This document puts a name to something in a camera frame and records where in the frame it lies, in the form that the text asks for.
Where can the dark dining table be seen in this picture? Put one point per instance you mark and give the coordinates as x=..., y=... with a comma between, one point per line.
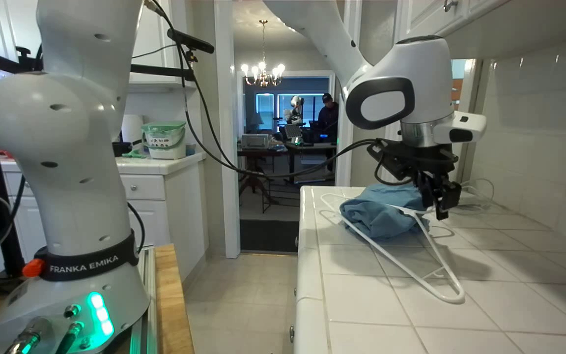
x=275, y=153

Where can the person in light top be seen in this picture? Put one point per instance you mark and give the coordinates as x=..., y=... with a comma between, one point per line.
x=293, y=110

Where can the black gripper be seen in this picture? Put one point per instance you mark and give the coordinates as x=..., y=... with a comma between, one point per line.
x=413, y=159

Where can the white wall cabinet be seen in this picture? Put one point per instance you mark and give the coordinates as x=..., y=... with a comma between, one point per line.
x=492, y=26

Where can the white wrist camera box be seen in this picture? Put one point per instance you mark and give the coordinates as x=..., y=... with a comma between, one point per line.
x=466, y=126

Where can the blue folded cloth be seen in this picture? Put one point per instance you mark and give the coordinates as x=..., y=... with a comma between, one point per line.
x=382, y=211

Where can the white plastic clothes hanger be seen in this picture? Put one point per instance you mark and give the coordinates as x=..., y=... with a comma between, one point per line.
x=421, y=258

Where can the white bucket with green lid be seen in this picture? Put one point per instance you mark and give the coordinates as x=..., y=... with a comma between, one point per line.
x=163, y=140

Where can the metal cabinet knob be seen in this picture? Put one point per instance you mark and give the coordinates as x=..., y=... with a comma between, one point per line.
x=450, y=4

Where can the black camera mount boom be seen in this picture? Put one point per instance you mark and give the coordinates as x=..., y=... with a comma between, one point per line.
x=165, y=69

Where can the white base cabinet with drawer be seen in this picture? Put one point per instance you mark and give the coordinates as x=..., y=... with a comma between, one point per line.
x=165, y=203

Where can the lit chandelier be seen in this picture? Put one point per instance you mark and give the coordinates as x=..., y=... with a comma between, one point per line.
x=262, y=71

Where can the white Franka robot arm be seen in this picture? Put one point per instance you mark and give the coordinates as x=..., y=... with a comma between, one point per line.
x=67, y=169

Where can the person in dark clothes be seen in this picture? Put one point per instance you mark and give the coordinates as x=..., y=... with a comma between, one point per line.
x=327, y=118

